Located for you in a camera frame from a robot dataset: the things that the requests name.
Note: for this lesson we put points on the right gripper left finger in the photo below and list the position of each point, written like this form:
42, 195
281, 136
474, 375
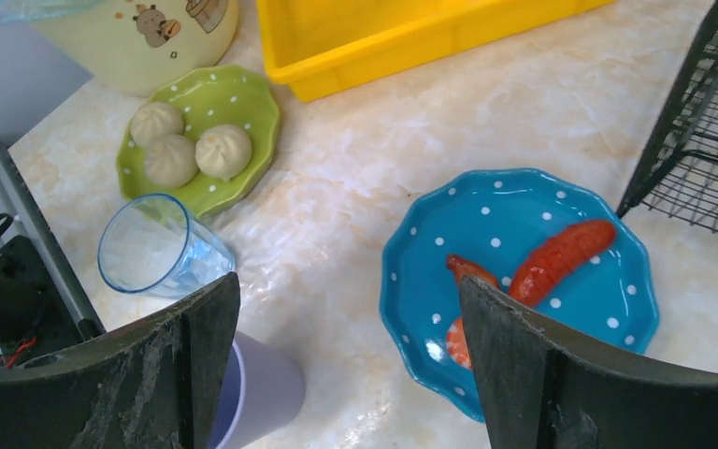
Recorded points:
154, 383

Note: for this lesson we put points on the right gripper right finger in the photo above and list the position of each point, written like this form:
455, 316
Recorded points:
543, 384

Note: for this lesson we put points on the purple plastic cup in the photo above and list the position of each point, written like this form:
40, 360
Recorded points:
262, 391

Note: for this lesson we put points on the blue dotted plate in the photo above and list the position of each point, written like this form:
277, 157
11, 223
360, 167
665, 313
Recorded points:
496, 218

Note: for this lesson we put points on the blue transparent cup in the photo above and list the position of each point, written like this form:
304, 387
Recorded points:
154, 246

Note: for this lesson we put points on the sliced sausage piece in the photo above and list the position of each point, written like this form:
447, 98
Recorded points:
456, 343

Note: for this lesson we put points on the red sausage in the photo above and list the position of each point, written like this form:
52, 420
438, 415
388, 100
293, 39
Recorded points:
558, 257

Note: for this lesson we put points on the white steamed bun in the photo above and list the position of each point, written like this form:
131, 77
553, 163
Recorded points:
153, 120
169, 161
224, 151

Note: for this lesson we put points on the green dotted plate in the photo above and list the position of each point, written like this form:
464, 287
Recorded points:
206, 97

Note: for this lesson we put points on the trash bin with green bag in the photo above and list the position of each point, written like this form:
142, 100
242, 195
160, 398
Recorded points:
132, 46

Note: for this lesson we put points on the yellow plastic tray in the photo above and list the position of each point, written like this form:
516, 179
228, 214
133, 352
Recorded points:
318, 48

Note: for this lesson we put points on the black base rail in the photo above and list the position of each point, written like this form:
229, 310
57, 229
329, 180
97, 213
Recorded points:
43, 306

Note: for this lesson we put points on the black wire rack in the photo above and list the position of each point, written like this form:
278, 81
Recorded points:
677, 172

